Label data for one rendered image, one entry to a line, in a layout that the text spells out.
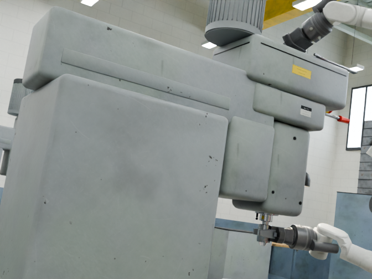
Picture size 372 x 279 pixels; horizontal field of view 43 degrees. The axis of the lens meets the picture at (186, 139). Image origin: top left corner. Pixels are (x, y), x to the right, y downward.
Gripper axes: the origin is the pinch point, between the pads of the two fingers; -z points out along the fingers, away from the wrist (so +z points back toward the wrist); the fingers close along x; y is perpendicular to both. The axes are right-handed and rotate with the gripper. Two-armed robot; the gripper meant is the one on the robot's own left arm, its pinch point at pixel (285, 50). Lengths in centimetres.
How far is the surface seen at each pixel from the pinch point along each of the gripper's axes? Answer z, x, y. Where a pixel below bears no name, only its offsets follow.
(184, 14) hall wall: -335, 435, 550
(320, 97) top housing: 3.1, 4.4, -22.8
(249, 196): -22, -20, -53
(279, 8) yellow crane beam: -171, 475, 440
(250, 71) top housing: -3.2, -26.6, -18.1
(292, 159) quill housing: -12.6, -2.1, -41.1
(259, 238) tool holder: -36, -2, -61
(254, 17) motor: 4.6, -25.0, 0.2
